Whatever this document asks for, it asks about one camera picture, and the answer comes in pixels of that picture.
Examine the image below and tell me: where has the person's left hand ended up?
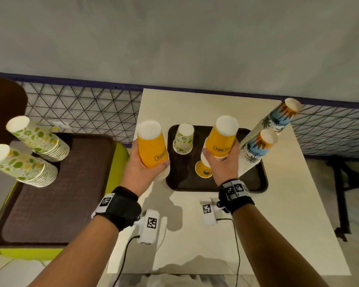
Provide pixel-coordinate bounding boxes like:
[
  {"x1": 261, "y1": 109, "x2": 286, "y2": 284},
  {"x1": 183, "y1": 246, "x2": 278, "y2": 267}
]
[{"x1": 120, "y1": 139, "x2": 171, "y2": 198}]

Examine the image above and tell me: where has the person's right forearm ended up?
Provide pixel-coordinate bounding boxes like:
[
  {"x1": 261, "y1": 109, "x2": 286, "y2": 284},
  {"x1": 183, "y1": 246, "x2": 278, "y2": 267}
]
[{"x1": 232, "y1": 203, "x2": 329, "y2": 287}]

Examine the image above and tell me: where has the dark brown tray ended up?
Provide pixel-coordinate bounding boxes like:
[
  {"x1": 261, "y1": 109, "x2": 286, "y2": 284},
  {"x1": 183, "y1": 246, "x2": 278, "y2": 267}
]
[
  {"x1": 166, "y1": 124, "x2": 269, "y2": 194},
  {"x1": 0, "y1": 133, "x2": 118, "y2": 249}
]

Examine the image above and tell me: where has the stack of green print cups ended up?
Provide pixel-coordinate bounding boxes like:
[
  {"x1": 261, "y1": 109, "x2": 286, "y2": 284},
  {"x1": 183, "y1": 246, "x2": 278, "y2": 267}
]
[
  {"x1": 0, "y1": 143, "x2": 59, "y2": 188},
  {"x1": 6, "y1": 115, "x2": 70, "y2": 163}
]

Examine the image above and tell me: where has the person's white clothing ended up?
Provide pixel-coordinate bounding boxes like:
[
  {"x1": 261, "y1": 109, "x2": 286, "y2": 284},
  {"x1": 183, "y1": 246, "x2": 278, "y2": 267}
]
[{"x1": 143, "y1": 273, "x2": 231, "y2": 287}]

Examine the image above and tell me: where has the stack of palm paper cups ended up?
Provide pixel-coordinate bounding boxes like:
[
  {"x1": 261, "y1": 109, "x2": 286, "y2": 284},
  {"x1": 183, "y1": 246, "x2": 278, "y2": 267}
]
[
  {"x1": 237, "y1": 129, "x2": 279, "y2": 178},
  {"x1": 239, "y1": 97, "x2": 303, "y2": 150}
]

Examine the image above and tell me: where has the black marker wristband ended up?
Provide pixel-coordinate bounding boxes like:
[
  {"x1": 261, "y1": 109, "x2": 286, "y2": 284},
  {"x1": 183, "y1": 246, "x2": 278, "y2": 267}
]
[
  {"x1": 217, "y1": 178, "x2": 255, "y2": 215},
  {"x1": 91, "y1": 186, "x2": 142, "y2": 232}
]

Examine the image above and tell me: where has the wire mesh fence purple frame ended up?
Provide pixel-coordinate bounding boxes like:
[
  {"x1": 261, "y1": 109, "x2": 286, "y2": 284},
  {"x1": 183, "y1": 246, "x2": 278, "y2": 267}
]
[{"x1": 0, "y1": 71, "x2": 359, "y2": 160}]

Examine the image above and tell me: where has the person's left forearm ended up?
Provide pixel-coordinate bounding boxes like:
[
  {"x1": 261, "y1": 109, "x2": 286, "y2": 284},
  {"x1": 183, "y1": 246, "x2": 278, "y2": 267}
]
[{"x1": 28, "y1": 215, "x2": 120, "y2": 287}]

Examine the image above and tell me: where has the green fruit print paper cup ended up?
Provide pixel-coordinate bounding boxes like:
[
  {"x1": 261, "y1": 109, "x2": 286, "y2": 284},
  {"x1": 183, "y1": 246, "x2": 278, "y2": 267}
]
[{"x1": 172, "y1": 123, "x2": 195, "y2": 155}]

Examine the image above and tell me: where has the yellow cartoon paper cup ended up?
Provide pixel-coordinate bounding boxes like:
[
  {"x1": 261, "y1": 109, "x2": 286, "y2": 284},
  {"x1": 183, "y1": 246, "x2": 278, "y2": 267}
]
[{"x1": 195, "y1": 159, "x2": 213, "y2": 179}]

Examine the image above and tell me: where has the person's right hand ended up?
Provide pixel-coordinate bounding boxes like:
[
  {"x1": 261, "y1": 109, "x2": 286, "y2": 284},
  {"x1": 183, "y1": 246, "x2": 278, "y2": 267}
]
[{"x1": 201, "y1": 139, "x2": 241, "y2": 187}]

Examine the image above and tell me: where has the black cable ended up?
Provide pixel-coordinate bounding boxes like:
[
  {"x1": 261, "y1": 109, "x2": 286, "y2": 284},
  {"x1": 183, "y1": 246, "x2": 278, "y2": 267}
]
[
  {"x1": 112, "y1": 234, "x2": 141, "y2": 287},
  {"x1": 217, "y1": 217, "x2": 241, "y2": 287}
]

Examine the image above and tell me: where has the white table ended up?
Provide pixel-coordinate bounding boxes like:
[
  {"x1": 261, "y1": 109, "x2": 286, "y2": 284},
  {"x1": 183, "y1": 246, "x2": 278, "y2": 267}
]
[{"x1": 107, "y1": 88, "x2": 352, "y2": 275}]

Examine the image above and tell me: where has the small white plastic object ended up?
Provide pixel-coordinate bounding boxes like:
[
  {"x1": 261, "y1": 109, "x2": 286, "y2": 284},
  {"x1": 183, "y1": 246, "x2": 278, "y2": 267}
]
[{"x1": 51, "y1": 121, "x2": 73, "y2": 132}]

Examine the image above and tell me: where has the black metal stand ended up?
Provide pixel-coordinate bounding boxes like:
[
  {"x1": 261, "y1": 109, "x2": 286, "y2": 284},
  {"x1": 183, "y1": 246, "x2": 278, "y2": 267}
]
[{"x1": 326, "y1": 158, "x2": 359, "y2": 242}]

